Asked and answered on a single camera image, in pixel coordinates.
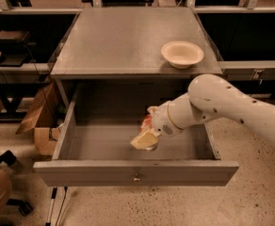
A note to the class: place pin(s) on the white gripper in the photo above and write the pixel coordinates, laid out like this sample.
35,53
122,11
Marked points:
161,121

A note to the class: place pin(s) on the red coke can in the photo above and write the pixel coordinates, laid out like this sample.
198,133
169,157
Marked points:
146,124

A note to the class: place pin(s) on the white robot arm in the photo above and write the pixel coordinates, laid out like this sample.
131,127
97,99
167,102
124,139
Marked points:
208,97

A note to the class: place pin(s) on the metal drawer knob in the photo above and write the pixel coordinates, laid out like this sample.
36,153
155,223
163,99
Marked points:
136,178

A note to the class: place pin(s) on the open grey top drawer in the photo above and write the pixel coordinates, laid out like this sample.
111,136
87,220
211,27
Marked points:
94,148

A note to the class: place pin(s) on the grey cabinet with top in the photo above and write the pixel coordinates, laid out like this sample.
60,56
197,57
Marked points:
125,43

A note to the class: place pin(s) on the white paper bowl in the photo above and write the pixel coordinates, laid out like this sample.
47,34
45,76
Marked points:
182,54

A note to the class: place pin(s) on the brown cardboard box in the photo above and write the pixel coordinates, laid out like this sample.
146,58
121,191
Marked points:
41,119

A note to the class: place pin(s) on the metal cabinet leg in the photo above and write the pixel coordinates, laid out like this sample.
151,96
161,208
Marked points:
48,221

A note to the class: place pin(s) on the dark box on shelf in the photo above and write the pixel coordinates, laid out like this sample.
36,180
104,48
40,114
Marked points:
14,36

